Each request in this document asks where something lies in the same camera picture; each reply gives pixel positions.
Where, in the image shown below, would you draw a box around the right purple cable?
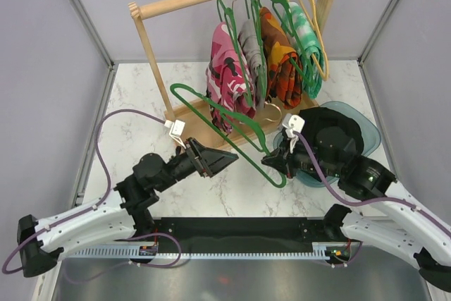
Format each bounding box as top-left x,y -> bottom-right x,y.
295,131 -> 451,237

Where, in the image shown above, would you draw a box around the wooden clothes rack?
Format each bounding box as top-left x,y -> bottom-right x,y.
128,0 -> 345,168

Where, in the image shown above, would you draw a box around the green hanger with grey trousers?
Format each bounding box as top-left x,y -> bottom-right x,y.
245,0 -> 268,106

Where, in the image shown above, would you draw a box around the orange patterned trousers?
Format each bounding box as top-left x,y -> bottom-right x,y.
259,7 -> 302,109

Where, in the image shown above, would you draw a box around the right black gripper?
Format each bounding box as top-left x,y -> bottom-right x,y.
261,132 -> 341,178

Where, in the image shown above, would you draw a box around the green hanger with pink trousers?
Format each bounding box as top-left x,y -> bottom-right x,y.
216,0 -> 254,106

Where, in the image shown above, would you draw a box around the green white tie-dye trousers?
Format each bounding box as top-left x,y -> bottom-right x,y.
283,1 -> 325,99

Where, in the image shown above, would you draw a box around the blue transparent plastic bin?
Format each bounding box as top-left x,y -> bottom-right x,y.
271,100 -> 383,189

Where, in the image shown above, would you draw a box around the green hanger with orange trousers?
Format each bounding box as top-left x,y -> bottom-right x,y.
257,0 -> 316,90

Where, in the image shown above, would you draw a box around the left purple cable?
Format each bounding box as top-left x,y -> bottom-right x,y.
0,109 -> 183,284

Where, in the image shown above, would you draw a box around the pink camouflage trousers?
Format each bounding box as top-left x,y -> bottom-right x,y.
205,22 -> 256,118

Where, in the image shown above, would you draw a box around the green hanger with tie-dye trousers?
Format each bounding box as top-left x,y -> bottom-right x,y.
271,0 -> 313,85

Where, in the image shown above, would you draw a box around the yellow hanger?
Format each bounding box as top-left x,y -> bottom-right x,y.
298,0 -> 330,81

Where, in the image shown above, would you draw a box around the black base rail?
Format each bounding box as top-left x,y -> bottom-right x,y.
133,217 -> 362,266

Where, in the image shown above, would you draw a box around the black trousers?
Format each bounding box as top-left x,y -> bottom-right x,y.
299,107 -> 364,163

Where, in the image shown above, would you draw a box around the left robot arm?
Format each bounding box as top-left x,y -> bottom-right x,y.
17,138 -> 238,278

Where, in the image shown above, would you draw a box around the green hanger with black trousers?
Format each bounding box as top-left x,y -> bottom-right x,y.
170,83 -> 287,189

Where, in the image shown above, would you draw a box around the grey trousers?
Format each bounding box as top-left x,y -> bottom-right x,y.
238,19 -> 267,111

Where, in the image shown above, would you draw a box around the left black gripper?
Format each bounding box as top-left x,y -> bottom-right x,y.
156,137 -> 239,192

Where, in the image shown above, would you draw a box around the purple cable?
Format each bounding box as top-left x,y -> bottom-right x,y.
0,109 -> 183,284
295,131 -> 451,237

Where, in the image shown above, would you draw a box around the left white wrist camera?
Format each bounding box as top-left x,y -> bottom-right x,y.
164,120 -> 185,148

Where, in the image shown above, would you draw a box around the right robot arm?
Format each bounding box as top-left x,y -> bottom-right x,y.
261,126 -> 450,292

